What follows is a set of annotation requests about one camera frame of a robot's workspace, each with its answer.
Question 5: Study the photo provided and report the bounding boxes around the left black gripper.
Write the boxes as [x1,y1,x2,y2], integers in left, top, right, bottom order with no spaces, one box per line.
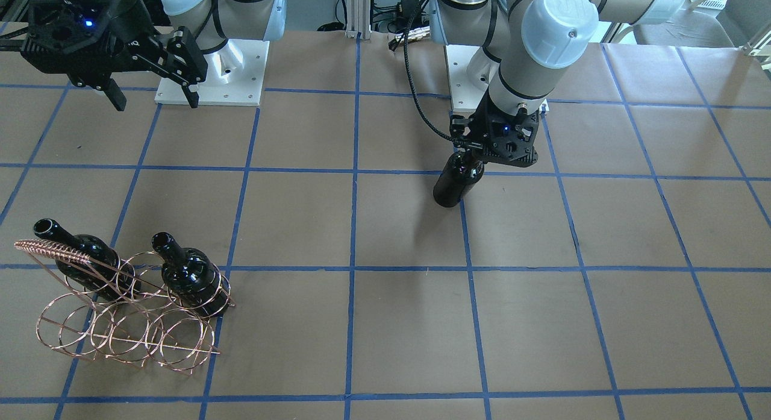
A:
[449,94,539,168]

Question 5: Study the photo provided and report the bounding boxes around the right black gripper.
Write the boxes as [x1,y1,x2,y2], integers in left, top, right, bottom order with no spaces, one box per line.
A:
[2,0,208,111]

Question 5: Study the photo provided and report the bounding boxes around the dark wine bottle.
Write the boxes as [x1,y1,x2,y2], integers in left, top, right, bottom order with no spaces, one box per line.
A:
[432,150,484,208]
[33,219,142,301]

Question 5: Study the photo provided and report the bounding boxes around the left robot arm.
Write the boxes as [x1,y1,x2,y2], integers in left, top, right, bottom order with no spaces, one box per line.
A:
[429,0,685,171]

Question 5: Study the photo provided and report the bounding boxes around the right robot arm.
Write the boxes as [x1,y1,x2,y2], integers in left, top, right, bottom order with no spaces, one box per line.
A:
[2,0,286,111]

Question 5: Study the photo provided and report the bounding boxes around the dark wine bottle in basket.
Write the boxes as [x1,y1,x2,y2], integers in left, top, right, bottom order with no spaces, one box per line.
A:
[33,219,142,301]

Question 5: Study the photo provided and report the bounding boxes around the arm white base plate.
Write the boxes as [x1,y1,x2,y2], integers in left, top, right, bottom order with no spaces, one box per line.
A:
[196,39,270,107]
[445,46,549,114]

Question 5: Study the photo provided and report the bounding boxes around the aluminium frame post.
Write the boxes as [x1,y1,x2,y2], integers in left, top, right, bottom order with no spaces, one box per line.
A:
[342,0,372,41]

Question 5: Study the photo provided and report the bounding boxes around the copper wire wine basket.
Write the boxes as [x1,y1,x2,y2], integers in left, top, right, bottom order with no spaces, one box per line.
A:
[14,239,219,374]

